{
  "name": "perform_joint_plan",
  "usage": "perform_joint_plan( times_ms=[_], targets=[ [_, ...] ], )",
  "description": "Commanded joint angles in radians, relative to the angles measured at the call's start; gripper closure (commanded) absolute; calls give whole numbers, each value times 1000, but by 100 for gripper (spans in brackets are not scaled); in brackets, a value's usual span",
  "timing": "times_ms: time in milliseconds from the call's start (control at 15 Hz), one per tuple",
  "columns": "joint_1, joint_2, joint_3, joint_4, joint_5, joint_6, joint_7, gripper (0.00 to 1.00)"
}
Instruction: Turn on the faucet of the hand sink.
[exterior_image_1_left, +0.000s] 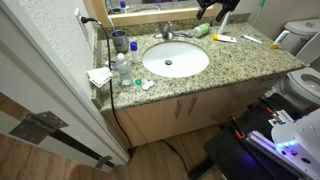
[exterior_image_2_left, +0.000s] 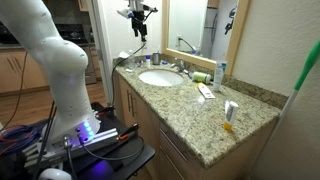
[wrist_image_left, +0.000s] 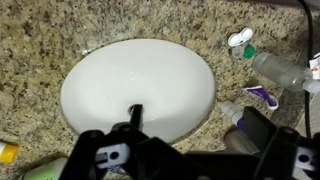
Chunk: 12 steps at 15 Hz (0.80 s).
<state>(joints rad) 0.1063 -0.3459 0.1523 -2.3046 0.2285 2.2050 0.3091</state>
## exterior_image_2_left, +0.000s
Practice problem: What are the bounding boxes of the chrome sink faucet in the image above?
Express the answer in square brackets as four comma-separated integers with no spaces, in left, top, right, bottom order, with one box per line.
[170,58,189,74]

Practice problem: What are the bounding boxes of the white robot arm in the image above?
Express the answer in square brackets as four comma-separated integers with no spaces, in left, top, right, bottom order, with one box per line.
[0,0,100,153]

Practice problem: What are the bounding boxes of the white oval sink basin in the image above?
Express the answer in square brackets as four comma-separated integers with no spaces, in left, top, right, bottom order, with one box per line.
[139,69,184,87]

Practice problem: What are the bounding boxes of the small white blue-capped bottle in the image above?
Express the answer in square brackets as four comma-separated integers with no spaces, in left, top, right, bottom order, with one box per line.
[146,55,151,69]

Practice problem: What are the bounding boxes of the white tissue paper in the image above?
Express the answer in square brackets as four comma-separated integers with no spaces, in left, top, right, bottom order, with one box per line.
[118,51,130,59]

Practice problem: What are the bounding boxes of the grey metal cup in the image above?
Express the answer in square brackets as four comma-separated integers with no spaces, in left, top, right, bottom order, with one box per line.
[152,53,161,65]

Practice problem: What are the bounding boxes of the clear plastic bottle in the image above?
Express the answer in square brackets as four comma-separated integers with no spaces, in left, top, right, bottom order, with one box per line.
[127,50,135,72]

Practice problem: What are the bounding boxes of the green lying bottle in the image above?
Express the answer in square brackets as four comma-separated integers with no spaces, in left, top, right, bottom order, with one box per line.
[192,72,211,84]

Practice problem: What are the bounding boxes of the white flat toothpaste tube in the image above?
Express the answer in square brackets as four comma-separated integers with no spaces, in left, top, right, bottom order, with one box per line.
[197,83,215,99]

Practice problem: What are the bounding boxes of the white blue standing tube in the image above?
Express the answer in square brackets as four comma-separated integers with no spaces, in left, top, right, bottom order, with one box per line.
[213,61,226,92]

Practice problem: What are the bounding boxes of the granite vanity countertop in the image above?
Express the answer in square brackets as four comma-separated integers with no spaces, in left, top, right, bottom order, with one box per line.
[115,58,280,168]

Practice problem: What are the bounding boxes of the white yellow-capped tube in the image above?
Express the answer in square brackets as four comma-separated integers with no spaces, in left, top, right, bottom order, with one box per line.
[224,100,239,131]

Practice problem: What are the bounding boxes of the black robot cart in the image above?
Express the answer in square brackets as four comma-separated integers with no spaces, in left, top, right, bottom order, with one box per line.
[1,104,155,180]

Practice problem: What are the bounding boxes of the wooden kitchen cabinets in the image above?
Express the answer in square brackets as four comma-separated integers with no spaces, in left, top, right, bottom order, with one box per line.
[0,46,101,98]

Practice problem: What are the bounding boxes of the wooden vanity cabinet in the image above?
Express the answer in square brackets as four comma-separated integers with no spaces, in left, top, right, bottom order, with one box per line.
[115,75,272,180]

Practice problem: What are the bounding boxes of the black power cable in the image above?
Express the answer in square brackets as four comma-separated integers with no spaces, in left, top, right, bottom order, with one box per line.
[110,41,148,108]

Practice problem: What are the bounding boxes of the wood framed wall mirror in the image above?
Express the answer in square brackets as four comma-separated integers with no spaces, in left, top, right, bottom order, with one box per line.
[162,0,251,76]

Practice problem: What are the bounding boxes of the red blue cable bundle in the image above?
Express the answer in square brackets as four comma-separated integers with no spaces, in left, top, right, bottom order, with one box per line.
[0,124,43,156]

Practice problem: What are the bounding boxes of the green white mop handle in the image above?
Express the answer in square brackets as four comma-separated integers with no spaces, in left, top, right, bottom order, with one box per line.
[246,39,320,180]

